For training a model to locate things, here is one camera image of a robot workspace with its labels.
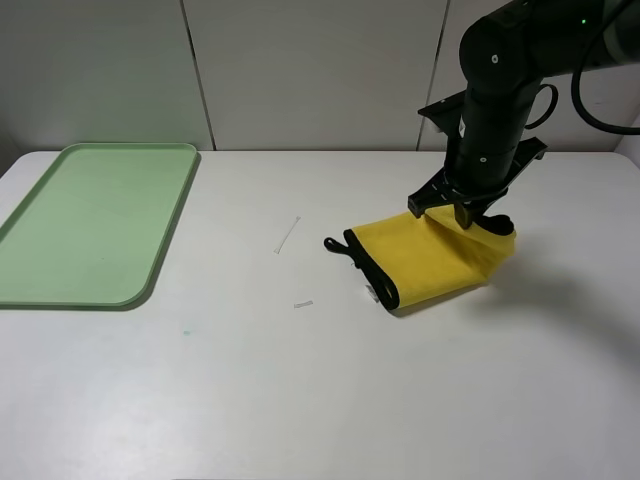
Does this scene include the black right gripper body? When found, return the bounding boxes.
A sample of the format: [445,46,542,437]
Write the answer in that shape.
[411,138,547,209]

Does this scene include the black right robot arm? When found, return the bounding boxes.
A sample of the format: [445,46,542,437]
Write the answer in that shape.
[408,1,639,229]

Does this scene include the light green plastic tray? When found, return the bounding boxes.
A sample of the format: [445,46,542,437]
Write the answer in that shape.
[1,143,199,310]

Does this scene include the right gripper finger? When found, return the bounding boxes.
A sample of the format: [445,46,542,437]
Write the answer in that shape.
[454,201,488,230]
[407,195,432,219]

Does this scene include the yellow microfiber towel black trim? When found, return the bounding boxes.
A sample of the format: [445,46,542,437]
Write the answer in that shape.
[324,206,516,311]

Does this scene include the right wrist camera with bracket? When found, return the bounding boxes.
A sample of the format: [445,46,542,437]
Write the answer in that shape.
[418,91,466,137]

